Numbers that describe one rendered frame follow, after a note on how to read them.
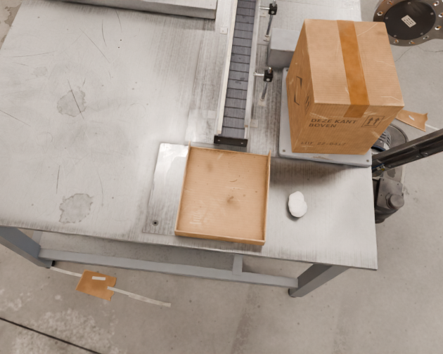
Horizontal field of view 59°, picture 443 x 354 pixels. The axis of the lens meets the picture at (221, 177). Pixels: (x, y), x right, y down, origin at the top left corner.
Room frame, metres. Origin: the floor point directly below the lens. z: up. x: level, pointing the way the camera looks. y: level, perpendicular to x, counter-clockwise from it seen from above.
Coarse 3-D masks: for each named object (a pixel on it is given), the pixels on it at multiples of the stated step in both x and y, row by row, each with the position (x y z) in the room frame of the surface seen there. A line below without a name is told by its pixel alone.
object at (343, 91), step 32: (320, 32) 0.88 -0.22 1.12; (352, 32) 0.90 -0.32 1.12; (384, 32) 0.91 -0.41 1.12; (320, 64) 0.76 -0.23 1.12; (352, 64) 0.78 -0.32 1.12; (384, 64) 0.79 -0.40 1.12; (288, 96) 0.84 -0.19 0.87; (320, 96) 0.65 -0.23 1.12; (352, 96) 0.67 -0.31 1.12; (384, 96) 0.68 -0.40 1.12; (320, 128) 0.64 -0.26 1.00; (352, 128) 0.65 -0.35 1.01; (384, 128) 0.66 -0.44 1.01
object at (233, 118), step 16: (240, 0) 1.26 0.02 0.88; (240, 16) 1.17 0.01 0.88; (240, 32) 1.09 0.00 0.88; (240, 48) 1.01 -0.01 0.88; (240, 64) 0.94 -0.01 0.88; (240, 80) 0.87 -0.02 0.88; (240, 96) 0.80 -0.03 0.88; (224, 112) 0.73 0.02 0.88; (240, 112) 0.74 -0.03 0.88; (224, 128) 0.67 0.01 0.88; (240, 128) 0.68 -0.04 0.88
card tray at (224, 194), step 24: (192, 168) 0.54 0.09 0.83; (216, 168) 0.55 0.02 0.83; (240, 168) 0.56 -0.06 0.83; (264, 168) 0.57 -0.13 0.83; (192, 192) 0.46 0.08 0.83; (216, 192) 0.47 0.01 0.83; (240, 192) 0.48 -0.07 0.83; (264, 192) 0.49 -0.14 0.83; (192, 216) 0.38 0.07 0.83; (216, 216) 0.39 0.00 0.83; (240, 216) 0.40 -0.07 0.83; (264, 216) 0.41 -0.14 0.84; (240, 240) 0.32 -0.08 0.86; (264, 240) 0.33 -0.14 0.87
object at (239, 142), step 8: (232, 0) 1.25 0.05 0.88; (232, 8) 1.21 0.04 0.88; (256, 40) 1.06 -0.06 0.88; (256, 48) 1.02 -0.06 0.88; (224, 56) 0.97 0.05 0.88; (224, 64) 0.93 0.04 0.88; (224, 72) 0.90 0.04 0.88; (216, 120) 0.70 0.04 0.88; (216, 128) 0.67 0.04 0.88; (248, 128) 0.69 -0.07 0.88; (216, 136) 0.64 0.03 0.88; (248, 136) 0.66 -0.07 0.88; (224, 144) 0.64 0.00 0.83; (232, 144) 0.64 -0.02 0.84; (240, 144) 0.64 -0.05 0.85
